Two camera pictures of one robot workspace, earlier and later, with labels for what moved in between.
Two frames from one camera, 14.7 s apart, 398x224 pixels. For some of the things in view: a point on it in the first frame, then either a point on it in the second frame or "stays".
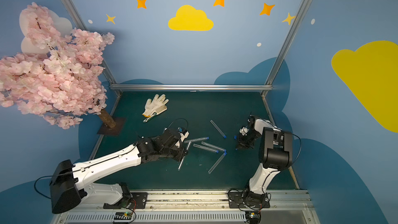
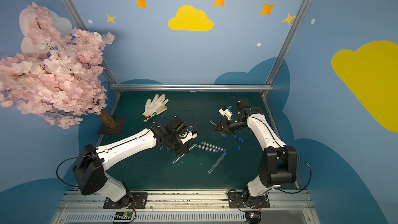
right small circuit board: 254,217 stays
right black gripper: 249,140 -> 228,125
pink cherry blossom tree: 57,77 stays
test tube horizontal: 196,139 -> 182,155
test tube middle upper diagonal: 211,145 stays
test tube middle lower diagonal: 205,148 stays
